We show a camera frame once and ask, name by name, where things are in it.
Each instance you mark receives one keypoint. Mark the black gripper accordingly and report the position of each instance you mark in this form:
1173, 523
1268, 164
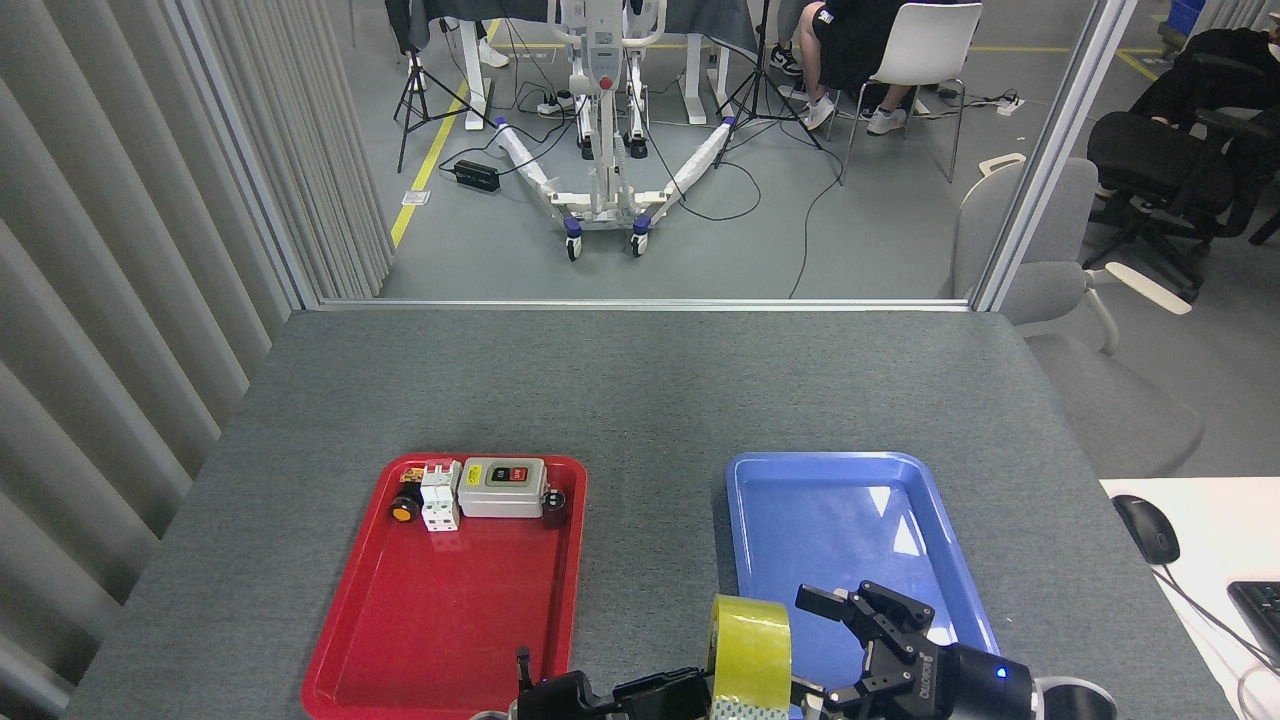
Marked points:
960, 690
565, 700

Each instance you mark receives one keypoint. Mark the yellow tape roll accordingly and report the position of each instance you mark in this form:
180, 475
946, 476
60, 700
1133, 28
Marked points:
750, 650

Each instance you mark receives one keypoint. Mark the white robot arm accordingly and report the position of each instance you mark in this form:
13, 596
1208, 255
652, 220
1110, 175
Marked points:
1075, 703
493, 716

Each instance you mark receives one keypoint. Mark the blue plastic tray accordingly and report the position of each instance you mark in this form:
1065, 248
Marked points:
830, 520

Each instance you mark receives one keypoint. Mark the red plastic tray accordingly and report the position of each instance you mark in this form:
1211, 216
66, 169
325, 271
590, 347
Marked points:
450, 600

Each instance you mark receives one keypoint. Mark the white circuit breaker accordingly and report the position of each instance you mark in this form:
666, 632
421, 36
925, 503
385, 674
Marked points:
440, 500

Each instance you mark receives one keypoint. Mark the black computer mouse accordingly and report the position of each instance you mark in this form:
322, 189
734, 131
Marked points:
1147, 528

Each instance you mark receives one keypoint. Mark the yellow push button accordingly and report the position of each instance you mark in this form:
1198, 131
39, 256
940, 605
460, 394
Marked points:
404, 511

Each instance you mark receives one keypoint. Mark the small orange black part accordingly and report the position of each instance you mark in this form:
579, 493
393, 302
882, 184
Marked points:
412, 473

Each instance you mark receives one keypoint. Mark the grey office chair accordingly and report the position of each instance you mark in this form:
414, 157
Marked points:
1100, 390

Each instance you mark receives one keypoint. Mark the white desk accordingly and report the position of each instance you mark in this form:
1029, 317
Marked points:
1220, 530

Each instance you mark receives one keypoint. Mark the black keyboard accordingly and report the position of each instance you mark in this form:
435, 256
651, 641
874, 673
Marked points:
1262, 615

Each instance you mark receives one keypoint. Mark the white wheeled stand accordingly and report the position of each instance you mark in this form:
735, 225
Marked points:
605, 180

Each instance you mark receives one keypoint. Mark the black power adapter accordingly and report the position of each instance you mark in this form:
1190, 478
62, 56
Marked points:
476, 176

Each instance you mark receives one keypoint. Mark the black office chair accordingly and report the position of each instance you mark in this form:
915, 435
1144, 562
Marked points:
1150, 165

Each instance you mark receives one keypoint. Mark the white power strip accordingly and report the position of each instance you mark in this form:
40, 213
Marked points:
1010, 104

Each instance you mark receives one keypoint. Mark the black tripod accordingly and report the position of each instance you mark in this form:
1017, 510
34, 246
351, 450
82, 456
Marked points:
418, 95
762, 90

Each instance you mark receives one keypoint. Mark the seated person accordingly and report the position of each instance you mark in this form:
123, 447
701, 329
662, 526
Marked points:
850, 40
1220, 75

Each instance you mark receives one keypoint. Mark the white chair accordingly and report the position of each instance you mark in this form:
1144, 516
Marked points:
935, 40

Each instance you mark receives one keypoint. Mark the grey vertical blinds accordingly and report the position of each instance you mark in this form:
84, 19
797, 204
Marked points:
100, 250

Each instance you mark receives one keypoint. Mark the blue storage bin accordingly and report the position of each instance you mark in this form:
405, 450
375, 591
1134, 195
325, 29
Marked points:
1187, 15

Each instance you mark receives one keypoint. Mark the black round knob switch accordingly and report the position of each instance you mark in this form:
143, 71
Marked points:
554, 510

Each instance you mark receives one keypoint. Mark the grey switch box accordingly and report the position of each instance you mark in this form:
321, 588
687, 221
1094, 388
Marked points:
500, 497

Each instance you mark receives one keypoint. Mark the silver frame rail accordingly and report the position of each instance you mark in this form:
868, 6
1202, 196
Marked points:
640, 304

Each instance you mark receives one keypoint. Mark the silver frame post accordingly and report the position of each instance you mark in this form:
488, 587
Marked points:
1050, 150

